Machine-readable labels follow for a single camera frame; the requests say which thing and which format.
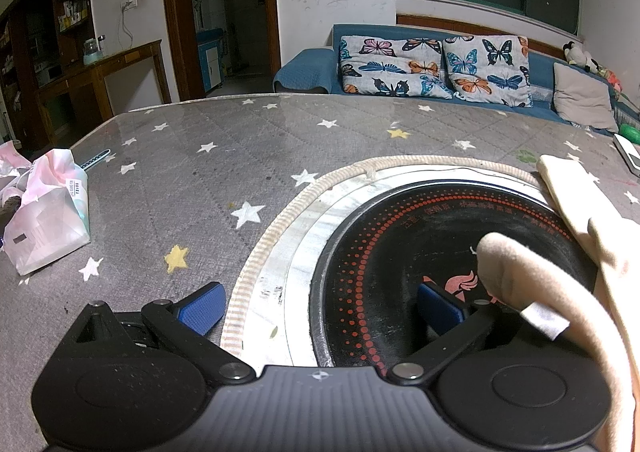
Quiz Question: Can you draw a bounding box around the blue white cabinet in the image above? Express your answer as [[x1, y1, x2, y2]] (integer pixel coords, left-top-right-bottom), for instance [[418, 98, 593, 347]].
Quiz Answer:
[[196, 28, 226, 93]]

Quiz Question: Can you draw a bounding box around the pink crumpled bag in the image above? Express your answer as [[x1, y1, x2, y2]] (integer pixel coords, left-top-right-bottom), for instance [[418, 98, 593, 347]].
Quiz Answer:
[[0, 141, 36, 213]]

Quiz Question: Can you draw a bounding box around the pink white tissue pack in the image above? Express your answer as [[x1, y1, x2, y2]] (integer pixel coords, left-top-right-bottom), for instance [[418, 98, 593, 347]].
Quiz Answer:
[[2, 148, 92, 276]]

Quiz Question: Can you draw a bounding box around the grey pillow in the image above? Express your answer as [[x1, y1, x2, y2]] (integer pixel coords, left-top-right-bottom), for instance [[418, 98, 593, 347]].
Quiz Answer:
[[551, 62, 620, 134]]

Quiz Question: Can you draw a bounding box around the grey star print tablecloth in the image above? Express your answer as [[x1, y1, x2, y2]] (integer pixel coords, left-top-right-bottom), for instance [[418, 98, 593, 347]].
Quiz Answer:
[[0, 93, 640, 452]]

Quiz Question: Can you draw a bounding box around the wooden door frame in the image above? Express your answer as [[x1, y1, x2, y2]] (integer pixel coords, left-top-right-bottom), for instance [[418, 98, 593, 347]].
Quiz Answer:
[[159, 0, 282, 100]]

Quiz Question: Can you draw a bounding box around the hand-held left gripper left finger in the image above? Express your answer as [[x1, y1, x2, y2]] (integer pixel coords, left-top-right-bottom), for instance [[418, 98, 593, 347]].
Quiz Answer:
[[62, 281, 257, 385]]

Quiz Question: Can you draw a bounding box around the glass jar on table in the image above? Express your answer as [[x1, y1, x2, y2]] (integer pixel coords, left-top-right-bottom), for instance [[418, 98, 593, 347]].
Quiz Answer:
[[82, 35, 108, 66]]

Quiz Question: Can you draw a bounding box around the butterfly print pillow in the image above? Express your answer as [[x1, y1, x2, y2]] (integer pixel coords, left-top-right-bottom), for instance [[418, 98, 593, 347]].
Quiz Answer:
[[442, 35, 533, 108], [338, 35, 453, 100]]

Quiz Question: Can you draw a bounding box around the blue sofa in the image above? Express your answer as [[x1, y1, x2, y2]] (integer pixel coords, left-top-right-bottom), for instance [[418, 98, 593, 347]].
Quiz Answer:
[[272, 23, 640, 138]]

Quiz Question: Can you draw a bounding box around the wooden shelf cabinet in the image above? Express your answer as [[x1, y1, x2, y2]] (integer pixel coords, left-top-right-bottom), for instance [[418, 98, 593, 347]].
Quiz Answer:
[[0, 0, 96, 153]]

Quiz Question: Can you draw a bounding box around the white flat device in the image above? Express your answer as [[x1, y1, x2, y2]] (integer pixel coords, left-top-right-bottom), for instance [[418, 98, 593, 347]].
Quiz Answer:
[[612, 133, 640, 178]]

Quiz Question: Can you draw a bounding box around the cream fleece garment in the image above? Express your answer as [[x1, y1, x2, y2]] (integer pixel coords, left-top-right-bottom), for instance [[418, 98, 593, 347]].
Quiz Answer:
[[475, 155, 640, 452]]

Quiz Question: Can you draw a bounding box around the colourful plush toy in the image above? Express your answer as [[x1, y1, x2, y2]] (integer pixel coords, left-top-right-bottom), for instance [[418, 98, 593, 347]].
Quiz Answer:
[[597, 66, 626, 93]]

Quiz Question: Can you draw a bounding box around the wooden sideboard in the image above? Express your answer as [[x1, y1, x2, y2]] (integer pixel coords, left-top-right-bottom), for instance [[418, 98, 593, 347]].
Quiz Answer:
[[37, 40, 173, 133]]

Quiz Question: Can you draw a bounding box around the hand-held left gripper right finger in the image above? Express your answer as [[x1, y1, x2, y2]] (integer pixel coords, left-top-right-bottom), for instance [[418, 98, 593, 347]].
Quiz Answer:
[[386, 281, 526, 385]]

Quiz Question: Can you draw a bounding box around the blue white strap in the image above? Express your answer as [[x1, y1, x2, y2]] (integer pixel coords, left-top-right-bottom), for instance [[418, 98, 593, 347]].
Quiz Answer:
[[79, 149, 112, 170]]

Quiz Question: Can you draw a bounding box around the black round induction cooktop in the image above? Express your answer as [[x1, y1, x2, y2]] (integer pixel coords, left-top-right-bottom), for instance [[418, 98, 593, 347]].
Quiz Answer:
[[287, 167, 601, 368]]

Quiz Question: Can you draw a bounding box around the black white plush toy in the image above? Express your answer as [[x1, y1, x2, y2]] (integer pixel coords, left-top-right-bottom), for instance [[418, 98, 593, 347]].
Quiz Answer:
[[562, 41, 601, 73]]

